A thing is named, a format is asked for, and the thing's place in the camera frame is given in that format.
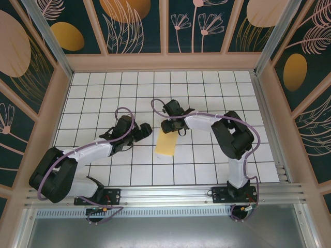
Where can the yellow cloth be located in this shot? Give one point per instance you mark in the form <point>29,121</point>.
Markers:
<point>165,147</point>

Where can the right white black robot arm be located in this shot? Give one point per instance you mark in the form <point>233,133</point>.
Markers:
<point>201,122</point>

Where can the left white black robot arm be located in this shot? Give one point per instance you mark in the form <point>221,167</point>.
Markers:
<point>90,153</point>

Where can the grey sheet metal panel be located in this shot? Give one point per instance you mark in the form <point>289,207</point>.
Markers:
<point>165,232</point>

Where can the white grid table mat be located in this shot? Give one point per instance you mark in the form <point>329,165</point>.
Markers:
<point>207,85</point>

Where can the orange power connector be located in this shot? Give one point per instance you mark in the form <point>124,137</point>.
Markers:
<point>244,208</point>
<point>104,208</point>

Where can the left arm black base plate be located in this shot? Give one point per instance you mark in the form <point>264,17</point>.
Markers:
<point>113,196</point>

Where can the long aluminium mounting rail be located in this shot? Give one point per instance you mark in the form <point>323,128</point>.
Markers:
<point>165,193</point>

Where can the aluminium side rail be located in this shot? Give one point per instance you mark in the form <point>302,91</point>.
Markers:
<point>270,129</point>

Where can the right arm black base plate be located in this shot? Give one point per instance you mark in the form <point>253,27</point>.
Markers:
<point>219,196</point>

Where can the aluminium corner post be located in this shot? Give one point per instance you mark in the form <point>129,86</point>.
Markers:
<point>49,36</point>
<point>276,33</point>

